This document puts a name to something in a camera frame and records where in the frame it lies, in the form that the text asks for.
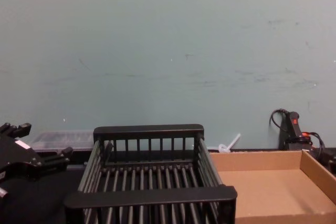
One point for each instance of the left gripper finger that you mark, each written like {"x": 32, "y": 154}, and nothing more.
{"x": 53, "y": 161}
{"x": 22, "y": 129}

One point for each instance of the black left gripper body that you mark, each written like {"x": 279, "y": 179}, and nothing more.
{"x": 18, "y": 158}

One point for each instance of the clear plastic case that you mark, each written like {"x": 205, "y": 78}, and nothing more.
{"x": 65, "y": 140}

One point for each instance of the black rack with steel bars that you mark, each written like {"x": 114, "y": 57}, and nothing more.
{"x": 147, "y": 130}

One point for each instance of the shallow brown cardboard tray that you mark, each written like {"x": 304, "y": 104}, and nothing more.
{"x": 262, "y": 182}

